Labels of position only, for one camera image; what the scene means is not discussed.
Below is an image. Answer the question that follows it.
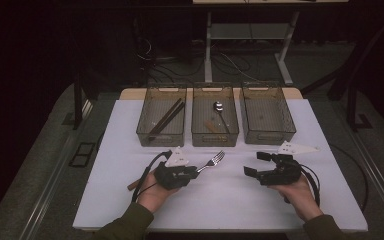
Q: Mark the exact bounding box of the metal spoon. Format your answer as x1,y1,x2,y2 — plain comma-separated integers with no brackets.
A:
212,100,232,135

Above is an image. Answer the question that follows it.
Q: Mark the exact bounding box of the brown chopstick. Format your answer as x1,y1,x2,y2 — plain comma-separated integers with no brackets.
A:
148,97,184,136

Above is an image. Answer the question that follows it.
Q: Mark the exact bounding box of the metal floor rail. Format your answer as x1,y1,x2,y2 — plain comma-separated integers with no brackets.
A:
341,123,384,233
18,99,95,240

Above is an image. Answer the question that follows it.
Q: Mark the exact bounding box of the black metal stand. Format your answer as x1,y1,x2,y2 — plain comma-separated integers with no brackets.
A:
72,66,101,131
300,13,384,133

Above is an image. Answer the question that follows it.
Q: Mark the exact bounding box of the hand-held gripper cable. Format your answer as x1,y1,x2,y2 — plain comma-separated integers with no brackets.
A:
131,149,174,204
299,164,322,206

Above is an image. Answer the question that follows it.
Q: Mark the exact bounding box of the white table mat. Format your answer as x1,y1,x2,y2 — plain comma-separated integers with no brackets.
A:
72,97,370,233

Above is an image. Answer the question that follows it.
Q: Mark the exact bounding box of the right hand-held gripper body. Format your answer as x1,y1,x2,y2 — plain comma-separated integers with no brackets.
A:
259,140,321,187

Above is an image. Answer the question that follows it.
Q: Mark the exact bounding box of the thin black floor cable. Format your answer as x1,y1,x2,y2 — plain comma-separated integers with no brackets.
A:
327,143,370,214

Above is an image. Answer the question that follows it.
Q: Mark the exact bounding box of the person's left hand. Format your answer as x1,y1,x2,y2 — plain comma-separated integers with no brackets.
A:
136,171,182,215

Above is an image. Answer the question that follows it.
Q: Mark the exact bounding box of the smoky transparent plastic bin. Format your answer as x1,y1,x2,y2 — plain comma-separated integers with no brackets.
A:
239,82,297,147
135,84,188,148
190,83,240,148

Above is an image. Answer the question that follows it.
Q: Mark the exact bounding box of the left hand-held gripper cable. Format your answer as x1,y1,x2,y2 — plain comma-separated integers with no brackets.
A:
131,149,174,204

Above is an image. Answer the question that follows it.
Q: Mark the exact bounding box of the white metal desk frame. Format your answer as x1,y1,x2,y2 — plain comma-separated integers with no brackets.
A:
203,10,300,87

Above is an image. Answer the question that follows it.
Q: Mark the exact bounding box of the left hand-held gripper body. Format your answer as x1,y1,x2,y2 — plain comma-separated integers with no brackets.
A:
153,146,191,191

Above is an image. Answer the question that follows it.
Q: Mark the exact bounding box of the person's right hand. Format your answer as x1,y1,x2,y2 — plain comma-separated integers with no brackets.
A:
267,174,325,223

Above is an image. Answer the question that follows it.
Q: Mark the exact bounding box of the bundle of floor cables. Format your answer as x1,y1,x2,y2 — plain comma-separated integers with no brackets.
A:
133,33,281,85

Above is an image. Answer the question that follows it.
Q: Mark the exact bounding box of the right hand-held gripper cable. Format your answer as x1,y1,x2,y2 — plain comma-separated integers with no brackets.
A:
299,164,322,206

